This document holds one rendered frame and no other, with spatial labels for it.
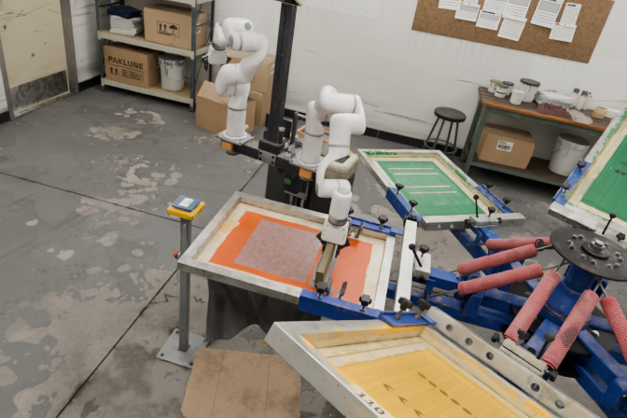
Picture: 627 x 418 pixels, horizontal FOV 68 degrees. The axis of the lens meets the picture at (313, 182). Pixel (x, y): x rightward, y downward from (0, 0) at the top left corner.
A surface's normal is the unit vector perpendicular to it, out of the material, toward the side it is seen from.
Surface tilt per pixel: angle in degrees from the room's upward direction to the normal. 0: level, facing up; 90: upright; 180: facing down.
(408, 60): 90
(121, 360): 0
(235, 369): 3
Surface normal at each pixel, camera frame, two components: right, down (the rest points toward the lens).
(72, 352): 0.14, -0.86
